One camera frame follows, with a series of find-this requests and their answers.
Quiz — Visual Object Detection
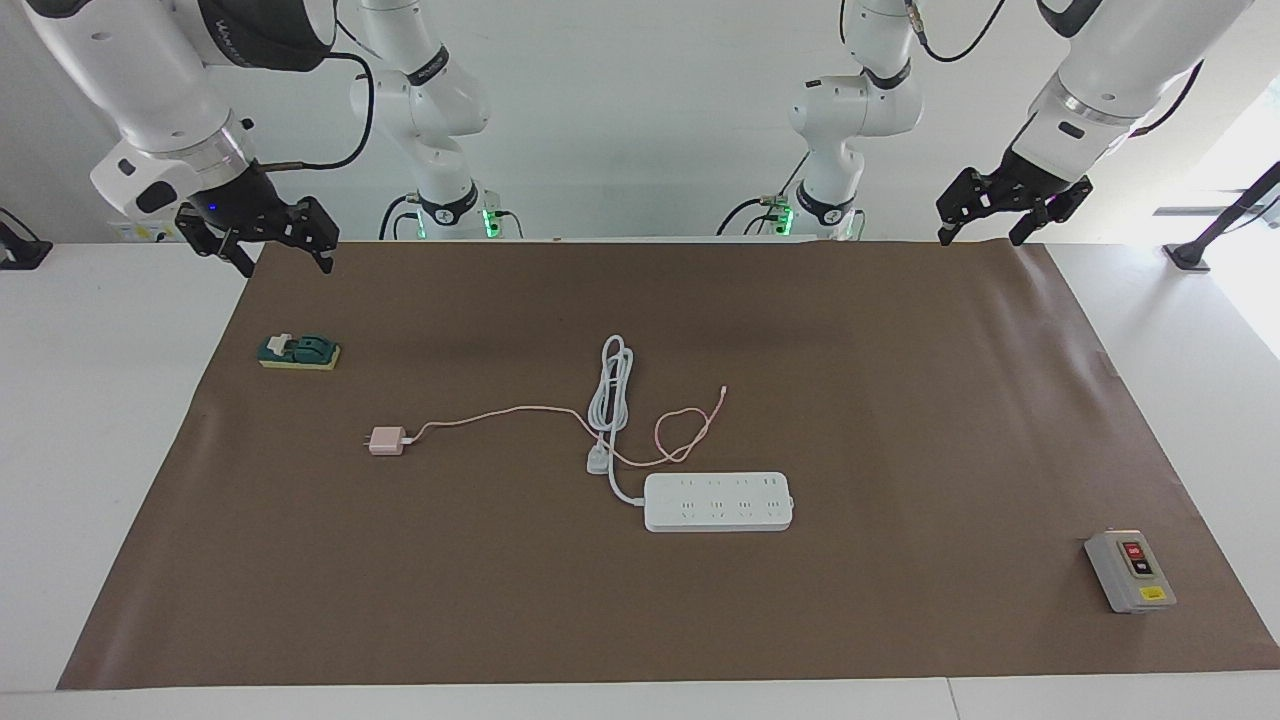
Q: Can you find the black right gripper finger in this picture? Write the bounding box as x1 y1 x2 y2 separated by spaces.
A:
289 197 342 275
204 229 258 280

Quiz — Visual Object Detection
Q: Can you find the grey on-off switch box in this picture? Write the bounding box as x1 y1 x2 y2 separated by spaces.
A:
1084 529 1178 614

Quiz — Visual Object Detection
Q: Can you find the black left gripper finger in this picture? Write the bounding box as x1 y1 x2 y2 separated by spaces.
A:
935 168 992 247
1009 178 1094 247

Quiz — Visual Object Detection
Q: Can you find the white wall socket panel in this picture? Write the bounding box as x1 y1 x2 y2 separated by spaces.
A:
108 220 196 244

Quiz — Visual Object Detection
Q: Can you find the green connector block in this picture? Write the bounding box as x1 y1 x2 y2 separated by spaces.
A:
257 333 342 372

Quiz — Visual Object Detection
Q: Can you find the pink charging cable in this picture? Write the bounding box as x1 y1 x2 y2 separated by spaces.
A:
400 386 729 468

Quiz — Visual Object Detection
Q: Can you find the black camera stand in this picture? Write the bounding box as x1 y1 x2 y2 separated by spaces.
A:
1163 160 1280 273

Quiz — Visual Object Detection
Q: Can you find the white power strip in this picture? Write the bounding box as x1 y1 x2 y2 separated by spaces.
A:
643 472 795 533

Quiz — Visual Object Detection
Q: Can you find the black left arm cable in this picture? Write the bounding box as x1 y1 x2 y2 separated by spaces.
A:
838 0 1206 136

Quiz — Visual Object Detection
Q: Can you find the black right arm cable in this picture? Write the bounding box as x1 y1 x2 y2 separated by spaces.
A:
265 15 377 173

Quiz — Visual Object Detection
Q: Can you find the brown paper mat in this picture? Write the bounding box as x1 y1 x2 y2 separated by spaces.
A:
57 240 1280 691

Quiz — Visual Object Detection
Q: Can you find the white power strip cord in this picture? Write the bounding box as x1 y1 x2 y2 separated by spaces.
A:
585 335 649 506

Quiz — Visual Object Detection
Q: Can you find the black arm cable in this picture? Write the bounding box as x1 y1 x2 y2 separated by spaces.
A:
265 15 377 173
838 0 1206 136

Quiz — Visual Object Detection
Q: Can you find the black table clamp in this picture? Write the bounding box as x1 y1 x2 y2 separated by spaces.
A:
0 207 54 272

